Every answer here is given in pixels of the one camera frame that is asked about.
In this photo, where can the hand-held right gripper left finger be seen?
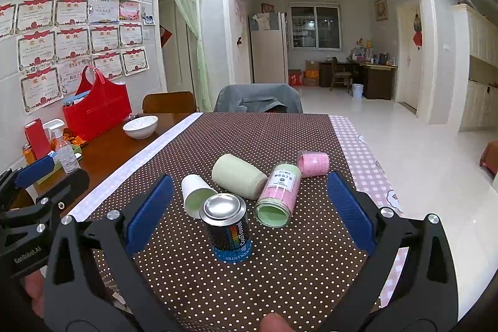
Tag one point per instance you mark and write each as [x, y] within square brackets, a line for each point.
[151, 215]

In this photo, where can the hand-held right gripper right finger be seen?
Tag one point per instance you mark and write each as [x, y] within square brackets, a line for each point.
[350, 215]

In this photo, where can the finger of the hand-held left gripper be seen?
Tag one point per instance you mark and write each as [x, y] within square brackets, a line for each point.
[70, 184]
[35, 168]

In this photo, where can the white paper cup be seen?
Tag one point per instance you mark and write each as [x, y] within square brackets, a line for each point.
[194, 192]

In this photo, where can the small pink cup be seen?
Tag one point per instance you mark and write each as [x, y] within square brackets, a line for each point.
[315, 163]

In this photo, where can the pink labelled cup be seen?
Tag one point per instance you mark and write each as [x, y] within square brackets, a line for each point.
[278, 186]

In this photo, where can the pale green cup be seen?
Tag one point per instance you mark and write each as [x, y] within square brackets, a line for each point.
[237, 176]

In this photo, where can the person's left hand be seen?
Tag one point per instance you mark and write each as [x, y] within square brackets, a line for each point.
[35, 293]

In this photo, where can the person's right hand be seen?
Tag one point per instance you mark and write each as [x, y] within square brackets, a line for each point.
[277, 323]

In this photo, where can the orange bottle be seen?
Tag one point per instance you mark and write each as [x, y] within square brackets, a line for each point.
[28, 157]

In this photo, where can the clear spray bottle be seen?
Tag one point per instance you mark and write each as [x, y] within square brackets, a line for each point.
[66, 155]

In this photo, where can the orange foil packet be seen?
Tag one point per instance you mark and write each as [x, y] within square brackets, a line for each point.
[74, 140]

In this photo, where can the pink checkered tablecloth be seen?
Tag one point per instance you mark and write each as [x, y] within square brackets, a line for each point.
[362, 161]

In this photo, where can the black metal can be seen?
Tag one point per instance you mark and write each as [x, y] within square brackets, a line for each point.
[227, 234]

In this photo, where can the red felt bag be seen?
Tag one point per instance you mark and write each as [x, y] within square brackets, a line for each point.
[97, 110]

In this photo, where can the white bowl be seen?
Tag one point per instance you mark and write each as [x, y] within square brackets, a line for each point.
[140, 128]

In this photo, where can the white waste bin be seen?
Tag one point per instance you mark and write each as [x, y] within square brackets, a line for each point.
[358, 91]

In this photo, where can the brown dotted tablecloth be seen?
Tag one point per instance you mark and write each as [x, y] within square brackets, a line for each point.
[253, 133]

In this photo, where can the dark wooden desk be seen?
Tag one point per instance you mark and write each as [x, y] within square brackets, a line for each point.
[379, 81]

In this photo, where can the wooden desk chair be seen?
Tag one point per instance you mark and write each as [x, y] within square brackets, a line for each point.
[339, 75]

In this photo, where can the brown cardboard box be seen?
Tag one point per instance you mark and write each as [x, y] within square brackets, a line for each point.
[311, 73]

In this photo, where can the red cardboard box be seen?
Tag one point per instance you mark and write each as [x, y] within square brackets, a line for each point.
[295, 78]

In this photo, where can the brown wooden furniture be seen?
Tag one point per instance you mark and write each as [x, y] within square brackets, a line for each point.
[490, 161]

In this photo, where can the chair with grey jacket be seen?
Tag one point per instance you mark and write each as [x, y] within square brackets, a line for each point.
[249, 96]

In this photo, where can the row of small bottles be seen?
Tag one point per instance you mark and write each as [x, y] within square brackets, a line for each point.
[367, 54]

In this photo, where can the white door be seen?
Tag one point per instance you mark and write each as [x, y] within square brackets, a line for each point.
[406, 59]

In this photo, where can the green lace curtain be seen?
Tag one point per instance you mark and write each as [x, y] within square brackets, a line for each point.
[200, 44]

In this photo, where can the white refrigerator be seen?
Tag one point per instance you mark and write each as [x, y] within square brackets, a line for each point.
[266, 48]

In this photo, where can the window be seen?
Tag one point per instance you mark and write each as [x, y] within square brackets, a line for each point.
[315, 26]

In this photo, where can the red hanging decoration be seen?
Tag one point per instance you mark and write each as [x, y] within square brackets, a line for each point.
[417, 30]

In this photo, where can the small framed picture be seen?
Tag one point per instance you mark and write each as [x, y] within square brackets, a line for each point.
[381, 8]

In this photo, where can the white cabinet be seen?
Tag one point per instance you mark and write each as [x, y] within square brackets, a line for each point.
[478, 44]

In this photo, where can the group of wall certificates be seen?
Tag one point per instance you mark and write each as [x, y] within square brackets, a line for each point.
[74, 36]

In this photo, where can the red paper wall decoration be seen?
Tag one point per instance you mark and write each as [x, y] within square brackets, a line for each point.
[166, 36]

